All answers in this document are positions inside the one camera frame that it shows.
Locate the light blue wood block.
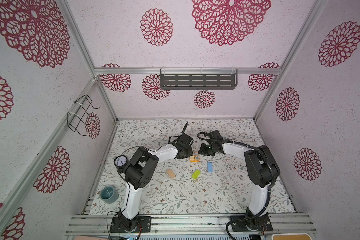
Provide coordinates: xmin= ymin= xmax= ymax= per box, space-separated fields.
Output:
xmin=207 ymin=162 xmax=214 ymax=173

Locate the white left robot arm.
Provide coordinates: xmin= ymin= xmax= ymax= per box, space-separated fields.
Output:
xmin=118 ymin=134 xmax=194 ymax=220

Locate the dark grey wall shelf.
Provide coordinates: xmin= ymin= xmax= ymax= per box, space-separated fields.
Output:
xmin=159 ymin=69 xmax=238 ymax=90

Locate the plain tan wood block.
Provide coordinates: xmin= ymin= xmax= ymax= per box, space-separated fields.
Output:
xmin=166 ymin=169 xmax=176 ymax=179

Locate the orange topped white box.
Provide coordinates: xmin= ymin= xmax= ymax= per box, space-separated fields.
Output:
xmin=271 ymin=233 xmax=312 ymax=240

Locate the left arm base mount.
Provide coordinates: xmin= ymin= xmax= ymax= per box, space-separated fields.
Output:
xmin=110 ymin=212 xmax=152 ymax=234

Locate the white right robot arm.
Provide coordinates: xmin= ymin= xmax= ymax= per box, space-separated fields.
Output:
xmin=197 ymin=130 xmax=280 ymax=219

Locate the lime green wood block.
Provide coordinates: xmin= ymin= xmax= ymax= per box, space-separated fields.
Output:
xmin=191 ymin=170 xmax=201 ymax=180

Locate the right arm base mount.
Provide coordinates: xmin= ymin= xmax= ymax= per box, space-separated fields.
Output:
xmin=227 ymin=212 xmax=273 ymax=232

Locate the teal ceramic cup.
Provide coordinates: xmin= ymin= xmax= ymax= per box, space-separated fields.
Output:
xmin=100 ymin=185 xmax=119 ymax=204

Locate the small black alarm clock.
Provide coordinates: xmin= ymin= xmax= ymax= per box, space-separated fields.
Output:
xmin=114 ymin=155 xmax=128 ymax=173

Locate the black wire wall rack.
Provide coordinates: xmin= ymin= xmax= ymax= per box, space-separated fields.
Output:
xmin=66 ymin=94 xmax=100 ymax=138

